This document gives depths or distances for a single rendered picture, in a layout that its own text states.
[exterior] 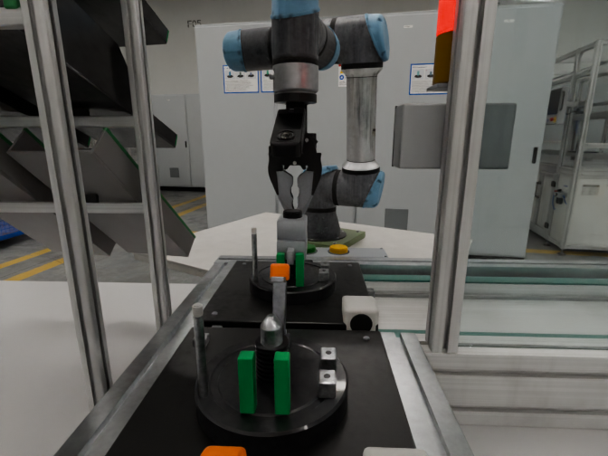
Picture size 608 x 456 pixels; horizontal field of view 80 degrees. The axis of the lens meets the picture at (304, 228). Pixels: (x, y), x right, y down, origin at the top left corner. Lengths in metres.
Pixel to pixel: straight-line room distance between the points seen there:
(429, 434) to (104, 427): 0.29
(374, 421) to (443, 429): 0.06
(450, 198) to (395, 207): 3.23
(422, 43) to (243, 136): 1.84
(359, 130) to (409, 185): 2.55
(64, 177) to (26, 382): 0.38
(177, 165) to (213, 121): 4.91
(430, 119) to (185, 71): 8.91
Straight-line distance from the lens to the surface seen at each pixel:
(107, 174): 0.55
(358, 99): 1.08
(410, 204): 3.64
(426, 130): 0.43
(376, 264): 0.73
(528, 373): 0.54
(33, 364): 0.74
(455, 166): 0.41
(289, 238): 0.54
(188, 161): 8.63
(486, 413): 0.54
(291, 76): 0.61
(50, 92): 0.41
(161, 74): 9.55
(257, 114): 3.76
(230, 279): 0.64
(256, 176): 3.78
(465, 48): 0.41
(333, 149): 3.59
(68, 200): 0.41
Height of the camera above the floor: 1.20
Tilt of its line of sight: 14 degrees down
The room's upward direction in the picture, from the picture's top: straight up
